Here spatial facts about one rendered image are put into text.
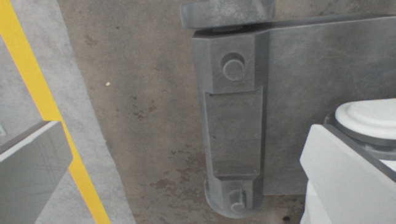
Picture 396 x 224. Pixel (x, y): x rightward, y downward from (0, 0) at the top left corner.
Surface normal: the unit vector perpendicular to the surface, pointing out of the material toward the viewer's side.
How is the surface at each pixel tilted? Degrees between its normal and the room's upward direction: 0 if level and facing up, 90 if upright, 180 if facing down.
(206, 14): 24
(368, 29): 0
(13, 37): 0
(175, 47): 0
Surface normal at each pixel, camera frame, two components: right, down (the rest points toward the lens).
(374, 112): -0.11, -0.88
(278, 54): -0.07, 0.47
